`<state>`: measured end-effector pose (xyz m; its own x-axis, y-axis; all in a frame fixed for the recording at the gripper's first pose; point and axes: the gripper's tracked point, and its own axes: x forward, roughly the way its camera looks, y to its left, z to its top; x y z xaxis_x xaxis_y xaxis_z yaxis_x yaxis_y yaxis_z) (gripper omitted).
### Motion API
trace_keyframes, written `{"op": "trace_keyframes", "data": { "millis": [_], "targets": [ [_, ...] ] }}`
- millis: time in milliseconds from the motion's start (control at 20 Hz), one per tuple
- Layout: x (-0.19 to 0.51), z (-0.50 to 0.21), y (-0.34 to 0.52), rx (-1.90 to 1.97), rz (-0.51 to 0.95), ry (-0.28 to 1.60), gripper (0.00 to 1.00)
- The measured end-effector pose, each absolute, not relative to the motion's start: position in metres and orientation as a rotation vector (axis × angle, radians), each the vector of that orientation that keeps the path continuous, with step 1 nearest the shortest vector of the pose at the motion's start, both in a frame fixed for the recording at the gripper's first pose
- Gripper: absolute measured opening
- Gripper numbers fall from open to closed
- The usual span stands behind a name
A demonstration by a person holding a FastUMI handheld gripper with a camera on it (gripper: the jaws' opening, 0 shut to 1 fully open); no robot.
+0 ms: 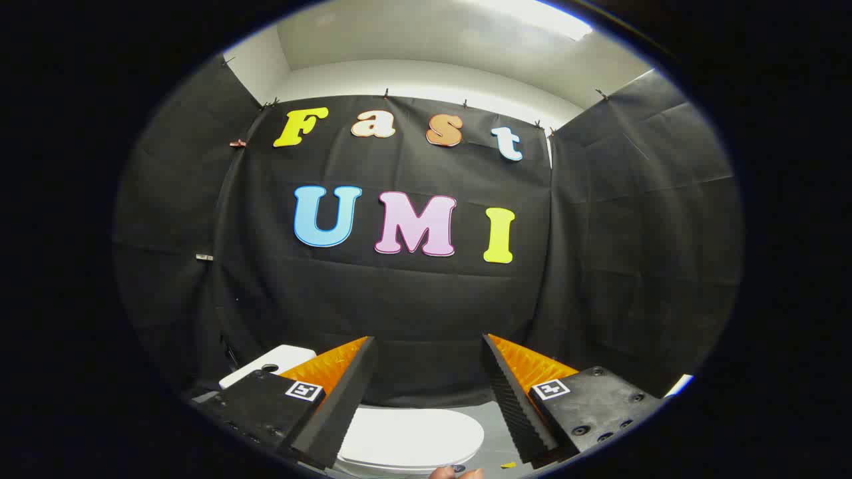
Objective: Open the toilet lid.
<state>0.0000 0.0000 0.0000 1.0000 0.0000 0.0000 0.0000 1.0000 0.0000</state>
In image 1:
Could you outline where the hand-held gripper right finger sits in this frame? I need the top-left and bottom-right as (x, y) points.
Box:
(481, 333), (666, 466)

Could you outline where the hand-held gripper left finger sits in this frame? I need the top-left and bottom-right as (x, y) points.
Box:
(192, 336), (378, 471)

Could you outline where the black backdrop cloth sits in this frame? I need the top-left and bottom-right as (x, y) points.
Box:
(113, 53), (744, 410)

